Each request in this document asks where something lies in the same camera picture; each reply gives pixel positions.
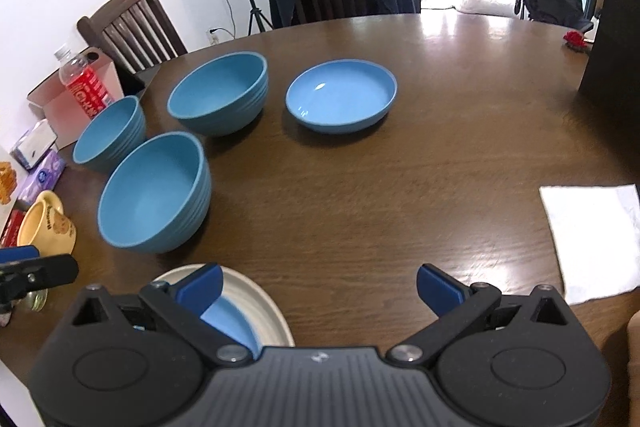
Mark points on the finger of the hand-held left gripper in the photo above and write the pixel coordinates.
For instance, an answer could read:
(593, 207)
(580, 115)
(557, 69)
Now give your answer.
(45, 272)
(20, 253)

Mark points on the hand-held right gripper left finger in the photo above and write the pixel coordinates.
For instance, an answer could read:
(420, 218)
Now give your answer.
(202, 287)

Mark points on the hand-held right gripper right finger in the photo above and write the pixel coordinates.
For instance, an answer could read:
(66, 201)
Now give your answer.
(437, 289)

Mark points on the blue shallow plate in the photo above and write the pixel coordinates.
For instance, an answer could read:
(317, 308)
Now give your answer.
(340, 97)
(232, 322)

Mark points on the cream ribbed plate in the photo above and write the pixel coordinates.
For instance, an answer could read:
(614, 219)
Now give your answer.
(260, 307)

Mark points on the blue ribbed bowl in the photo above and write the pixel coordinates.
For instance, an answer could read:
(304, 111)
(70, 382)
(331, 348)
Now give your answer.
(107, 132)
(155, 197)
(220, 97)

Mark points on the red box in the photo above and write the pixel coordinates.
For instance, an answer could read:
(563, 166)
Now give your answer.
(10, 229)

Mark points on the clear drinking glass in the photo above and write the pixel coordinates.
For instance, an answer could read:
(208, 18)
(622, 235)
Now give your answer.
(36, 301)

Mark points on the yellow mug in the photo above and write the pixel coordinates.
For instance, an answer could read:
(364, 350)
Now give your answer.
(47, 222)

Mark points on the yellow-green snack bag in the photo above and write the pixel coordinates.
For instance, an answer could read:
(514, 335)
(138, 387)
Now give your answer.
(5, 184)

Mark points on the white purple tissue packet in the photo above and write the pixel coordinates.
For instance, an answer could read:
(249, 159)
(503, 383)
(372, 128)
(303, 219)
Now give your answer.
(32, 144)

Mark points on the pink open box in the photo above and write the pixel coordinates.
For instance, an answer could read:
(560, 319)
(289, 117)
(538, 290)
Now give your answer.
(57, 117)

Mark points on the white paper napkin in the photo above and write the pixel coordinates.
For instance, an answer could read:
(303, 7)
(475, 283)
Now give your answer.
(595, 242)

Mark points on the red label plastic bottle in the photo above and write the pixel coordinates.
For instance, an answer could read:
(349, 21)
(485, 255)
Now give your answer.
(87, 89)

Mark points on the small red flower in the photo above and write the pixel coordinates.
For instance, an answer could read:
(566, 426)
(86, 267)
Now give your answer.
(574, 39)

